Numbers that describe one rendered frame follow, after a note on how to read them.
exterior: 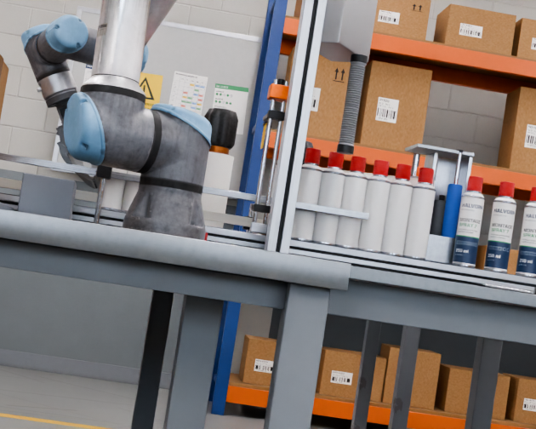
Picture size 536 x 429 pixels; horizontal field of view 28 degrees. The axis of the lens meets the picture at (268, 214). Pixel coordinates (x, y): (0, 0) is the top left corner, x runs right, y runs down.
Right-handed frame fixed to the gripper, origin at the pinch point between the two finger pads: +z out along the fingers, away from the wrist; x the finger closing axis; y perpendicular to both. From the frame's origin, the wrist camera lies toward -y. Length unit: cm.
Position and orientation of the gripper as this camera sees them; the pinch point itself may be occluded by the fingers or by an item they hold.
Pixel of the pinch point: (94, 182)
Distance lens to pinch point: 230.7
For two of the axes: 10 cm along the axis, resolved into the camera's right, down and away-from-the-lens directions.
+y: -1.4, 0.3, 9.9
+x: -9.2, 3.6, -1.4
